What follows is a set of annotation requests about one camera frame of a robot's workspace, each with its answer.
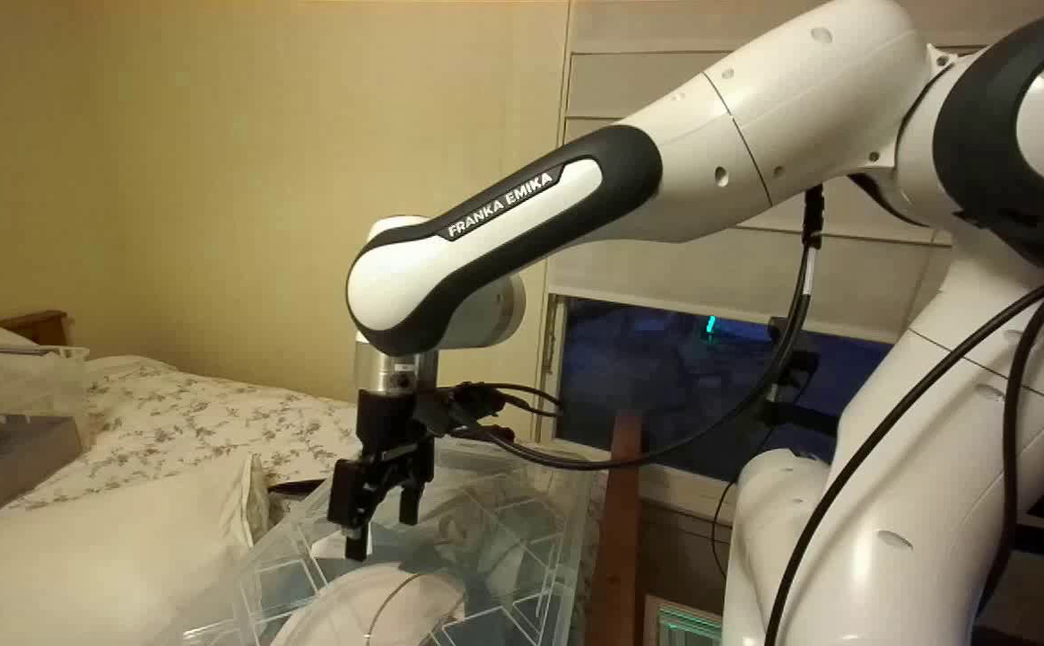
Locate wooden headboard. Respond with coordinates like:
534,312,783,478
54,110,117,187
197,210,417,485
0,307,74,352

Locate brown wooden post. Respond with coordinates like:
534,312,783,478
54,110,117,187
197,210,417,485
585,408,648,646

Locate clear plastic box lid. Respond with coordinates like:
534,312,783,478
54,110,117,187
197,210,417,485
173,460,585,646

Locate small clear plastic bin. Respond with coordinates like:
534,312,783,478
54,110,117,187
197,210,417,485
0,341,105,423

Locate teal box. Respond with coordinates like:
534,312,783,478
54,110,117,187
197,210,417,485
648,596,727,646

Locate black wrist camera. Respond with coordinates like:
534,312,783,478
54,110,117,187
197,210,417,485
430,379,518,440

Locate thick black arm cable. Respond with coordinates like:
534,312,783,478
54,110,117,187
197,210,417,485
481,183,832,473

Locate bed with floral sheet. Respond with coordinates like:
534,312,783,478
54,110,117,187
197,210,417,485
0,316,369,646

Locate large white pillow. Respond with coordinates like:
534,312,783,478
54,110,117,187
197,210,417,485
0,446,274,646

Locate thin black camera cable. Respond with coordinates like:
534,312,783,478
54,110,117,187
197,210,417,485
457,376,565,455

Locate black hanging cable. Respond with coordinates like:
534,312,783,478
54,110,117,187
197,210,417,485
760,274,1044,646
976,284,1044,627

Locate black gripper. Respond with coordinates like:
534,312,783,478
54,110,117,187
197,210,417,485
325,383,442,564

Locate white window blind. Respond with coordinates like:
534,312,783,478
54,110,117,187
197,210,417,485
557,0,1044,347

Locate clear plastic storage box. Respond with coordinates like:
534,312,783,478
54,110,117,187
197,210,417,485
228,438,605,646

